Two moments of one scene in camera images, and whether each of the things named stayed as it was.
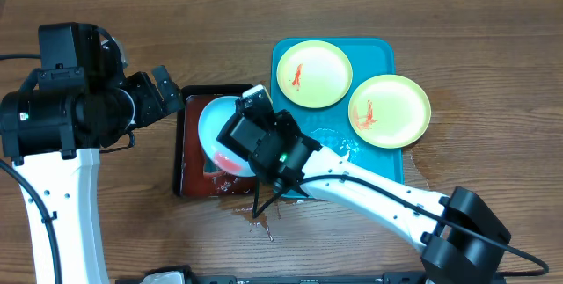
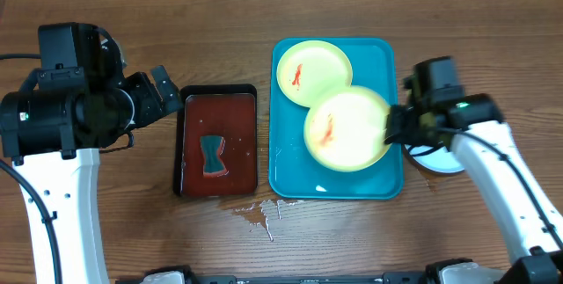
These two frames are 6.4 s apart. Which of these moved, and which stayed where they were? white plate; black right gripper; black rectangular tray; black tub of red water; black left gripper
Moved: white plate; black right gripper
Stayed: black left gripper; black tub of red water; black rectangular tray
